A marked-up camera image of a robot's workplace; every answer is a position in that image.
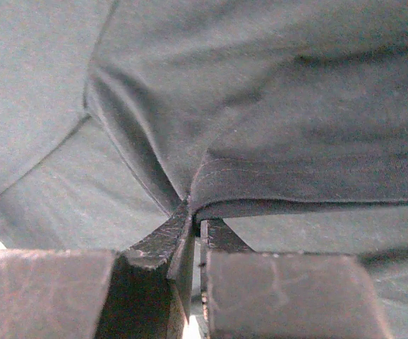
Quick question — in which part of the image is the black t shirt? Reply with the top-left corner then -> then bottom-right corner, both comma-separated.
0,1 -> 408,338

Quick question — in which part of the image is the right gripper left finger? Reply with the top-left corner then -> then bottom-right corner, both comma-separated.
0,202 -> 194,338

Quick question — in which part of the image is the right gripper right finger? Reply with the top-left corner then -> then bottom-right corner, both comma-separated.
200,220 -> 391,338

